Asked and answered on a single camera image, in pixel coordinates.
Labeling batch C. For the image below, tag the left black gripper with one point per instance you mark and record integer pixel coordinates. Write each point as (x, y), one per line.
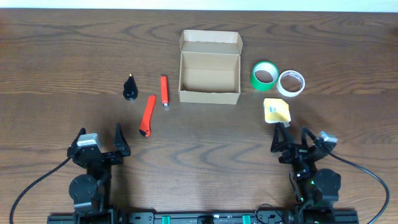
(101, 156)

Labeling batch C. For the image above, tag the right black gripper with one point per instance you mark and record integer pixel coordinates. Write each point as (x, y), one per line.
(296, 153)

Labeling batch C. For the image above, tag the yellow sticky note pad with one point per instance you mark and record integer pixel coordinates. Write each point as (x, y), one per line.
(276, 111)

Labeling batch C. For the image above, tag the white tape roll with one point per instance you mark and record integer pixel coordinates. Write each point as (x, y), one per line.
(297, 76)

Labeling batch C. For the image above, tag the black cone glue bottle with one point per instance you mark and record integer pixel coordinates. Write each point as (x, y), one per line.
(130, 91)

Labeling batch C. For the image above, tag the green tape roll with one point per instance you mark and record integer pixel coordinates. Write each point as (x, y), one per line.
(268, 67)

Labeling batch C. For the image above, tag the orange lighter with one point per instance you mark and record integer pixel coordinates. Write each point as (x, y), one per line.
(164, 90)

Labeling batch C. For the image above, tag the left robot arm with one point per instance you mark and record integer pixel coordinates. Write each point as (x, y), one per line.
(91, 191)

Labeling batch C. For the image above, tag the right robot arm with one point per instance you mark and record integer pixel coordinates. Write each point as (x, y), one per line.
(316, 190)

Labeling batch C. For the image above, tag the orange utility knife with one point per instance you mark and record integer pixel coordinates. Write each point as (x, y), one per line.
(144, 127)

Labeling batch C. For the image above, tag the open cardboard box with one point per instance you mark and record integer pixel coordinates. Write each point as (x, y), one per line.
(210, 67)

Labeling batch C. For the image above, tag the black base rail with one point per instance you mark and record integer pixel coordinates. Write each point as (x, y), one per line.
(260, 216)

